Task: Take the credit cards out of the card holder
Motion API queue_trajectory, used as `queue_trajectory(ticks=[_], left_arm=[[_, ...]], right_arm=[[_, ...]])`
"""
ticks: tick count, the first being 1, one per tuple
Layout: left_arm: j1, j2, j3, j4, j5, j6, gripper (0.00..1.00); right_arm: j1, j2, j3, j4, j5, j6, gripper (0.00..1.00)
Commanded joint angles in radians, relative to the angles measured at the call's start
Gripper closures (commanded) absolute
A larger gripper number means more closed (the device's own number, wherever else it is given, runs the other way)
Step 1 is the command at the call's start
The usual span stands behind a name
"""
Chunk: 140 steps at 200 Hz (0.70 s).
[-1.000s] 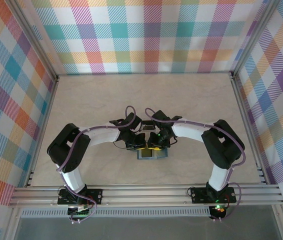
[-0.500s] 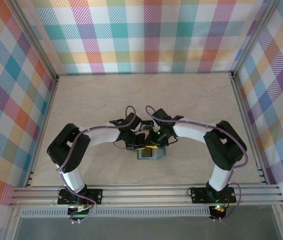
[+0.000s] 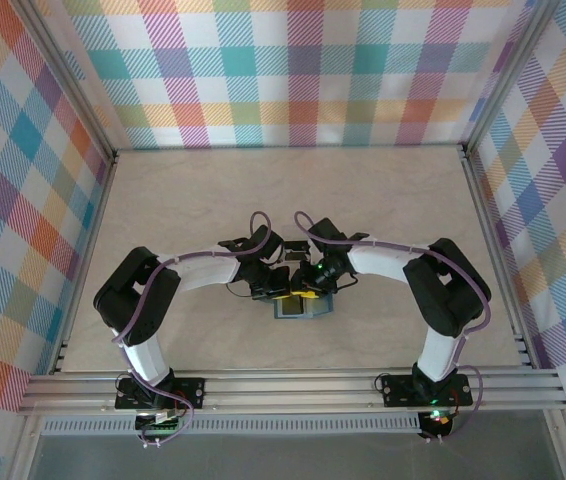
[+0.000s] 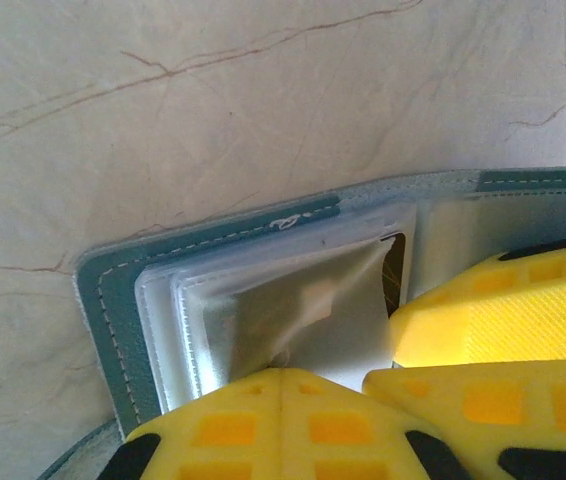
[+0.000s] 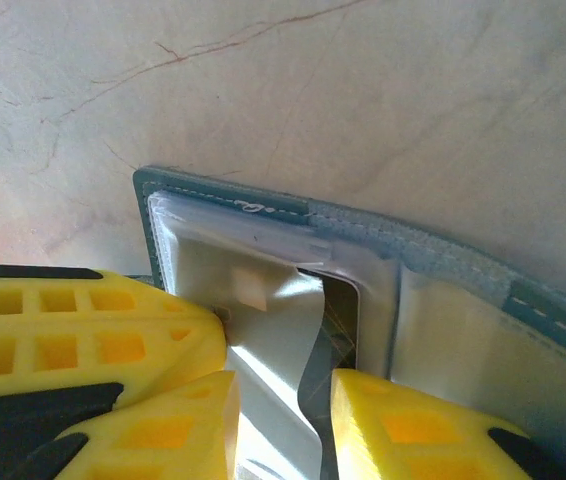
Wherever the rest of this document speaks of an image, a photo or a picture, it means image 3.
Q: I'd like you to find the aluminium corner post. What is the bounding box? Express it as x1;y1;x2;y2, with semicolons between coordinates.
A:
460;0;554;159
15;0;119;169

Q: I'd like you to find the long aluminium base rail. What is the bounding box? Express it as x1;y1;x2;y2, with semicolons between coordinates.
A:
16;367;566;416

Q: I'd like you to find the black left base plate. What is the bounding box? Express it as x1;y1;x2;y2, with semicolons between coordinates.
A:
114;377;207;411

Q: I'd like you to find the aluminium side rail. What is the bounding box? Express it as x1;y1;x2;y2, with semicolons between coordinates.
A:
460;144;539;371
47;152;120;376

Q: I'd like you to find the left controller board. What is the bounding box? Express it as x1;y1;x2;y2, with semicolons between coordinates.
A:
134;409;187;449

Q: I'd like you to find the controller board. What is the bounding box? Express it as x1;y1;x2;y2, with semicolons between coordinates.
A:
416;408;457;444
134;409;187;449

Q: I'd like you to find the slotted grey cable duct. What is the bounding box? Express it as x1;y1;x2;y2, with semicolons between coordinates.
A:
40;417;424;436

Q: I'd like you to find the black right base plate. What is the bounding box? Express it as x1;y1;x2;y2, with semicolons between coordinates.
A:
380;373;474;407

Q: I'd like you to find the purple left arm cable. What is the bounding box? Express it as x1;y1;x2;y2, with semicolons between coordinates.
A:
112;209;274;449

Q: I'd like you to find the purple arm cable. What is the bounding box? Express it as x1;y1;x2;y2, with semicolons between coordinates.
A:
112;209;274;449
292;210;494;445

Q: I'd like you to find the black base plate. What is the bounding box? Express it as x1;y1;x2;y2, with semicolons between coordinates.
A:
380;373;474;407
114;377;207;411

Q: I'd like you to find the teal card holder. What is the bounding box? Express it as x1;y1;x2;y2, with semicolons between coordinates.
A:
271;292;335;321

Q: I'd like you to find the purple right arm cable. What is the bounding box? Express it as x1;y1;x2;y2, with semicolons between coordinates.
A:
292;210;494;445

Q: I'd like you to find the right controller board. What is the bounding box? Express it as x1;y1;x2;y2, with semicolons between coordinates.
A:
416;408;457;444

